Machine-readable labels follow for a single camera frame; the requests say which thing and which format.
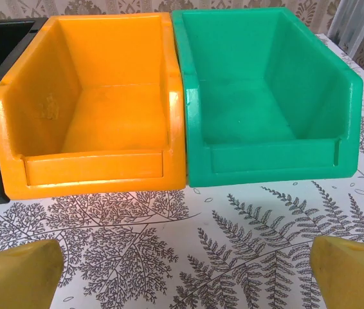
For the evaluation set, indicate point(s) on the orange plastic storage bin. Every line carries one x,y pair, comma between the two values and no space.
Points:
105,119

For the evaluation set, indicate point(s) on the fern and flower print tablecloth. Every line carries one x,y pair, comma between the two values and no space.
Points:
182,225

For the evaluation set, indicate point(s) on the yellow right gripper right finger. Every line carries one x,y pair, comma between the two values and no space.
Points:
352,280

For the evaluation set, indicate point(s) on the green plastic storage bin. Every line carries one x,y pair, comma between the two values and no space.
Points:
249,106

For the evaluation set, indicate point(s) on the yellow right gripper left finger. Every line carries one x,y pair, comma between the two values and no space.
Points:
18,277

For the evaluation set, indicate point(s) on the aluminium frame post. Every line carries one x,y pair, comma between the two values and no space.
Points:
342,19

